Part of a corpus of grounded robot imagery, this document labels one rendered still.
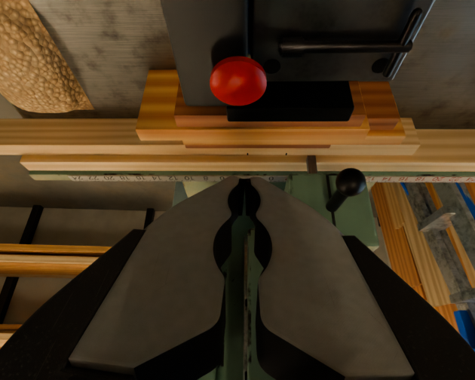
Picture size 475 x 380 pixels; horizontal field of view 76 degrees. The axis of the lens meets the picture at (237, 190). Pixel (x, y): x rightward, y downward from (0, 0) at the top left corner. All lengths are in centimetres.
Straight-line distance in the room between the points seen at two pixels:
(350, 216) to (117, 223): 272
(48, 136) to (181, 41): 28
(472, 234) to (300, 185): 89
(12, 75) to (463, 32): 40
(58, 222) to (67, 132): 274
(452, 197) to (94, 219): 264
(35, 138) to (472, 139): 51
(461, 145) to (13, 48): 47
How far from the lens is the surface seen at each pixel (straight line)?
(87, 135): 40
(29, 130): 44
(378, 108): 33
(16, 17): 34
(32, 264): 255
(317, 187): 28
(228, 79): 16
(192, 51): 17
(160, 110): 29
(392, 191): 209
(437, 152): 43
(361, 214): 27
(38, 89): 36
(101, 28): 32
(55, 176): 44
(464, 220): 114
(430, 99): 40
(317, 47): 18
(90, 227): 299
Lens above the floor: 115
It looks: 29 degrees down
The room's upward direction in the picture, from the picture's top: 179 degrees counter-clockwise
